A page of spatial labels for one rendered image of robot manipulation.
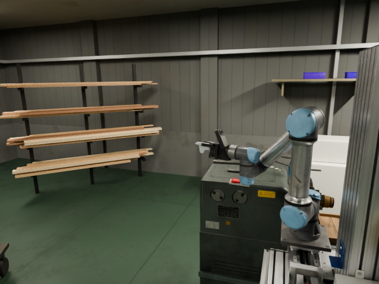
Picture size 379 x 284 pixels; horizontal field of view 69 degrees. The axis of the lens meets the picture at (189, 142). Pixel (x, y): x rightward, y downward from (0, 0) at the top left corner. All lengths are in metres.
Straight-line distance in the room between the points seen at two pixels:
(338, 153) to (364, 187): 3.07
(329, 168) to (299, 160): 2.84
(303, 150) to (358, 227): 0.35
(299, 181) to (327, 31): 4.00
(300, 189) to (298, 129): 0.27
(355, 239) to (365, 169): 0.26
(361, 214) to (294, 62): 4.08
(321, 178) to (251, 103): 1.82
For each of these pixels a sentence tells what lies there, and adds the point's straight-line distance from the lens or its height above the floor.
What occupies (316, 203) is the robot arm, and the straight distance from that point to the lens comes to 1.47.
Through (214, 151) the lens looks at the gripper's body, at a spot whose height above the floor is 1.55.
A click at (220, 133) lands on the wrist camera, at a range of 1.47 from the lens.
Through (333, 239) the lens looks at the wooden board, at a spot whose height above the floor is 0.90.
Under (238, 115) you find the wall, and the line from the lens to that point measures 5.13.
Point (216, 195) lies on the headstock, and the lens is 1.92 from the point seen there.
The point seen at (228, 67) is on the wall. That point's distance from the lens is 5.12.
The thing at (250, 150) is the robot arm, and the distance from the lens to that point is 1.38.
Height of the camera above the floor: 1.94
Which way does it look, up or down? 13 degrees down
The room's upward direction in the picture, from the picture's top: 1 degrees counter-clockwise
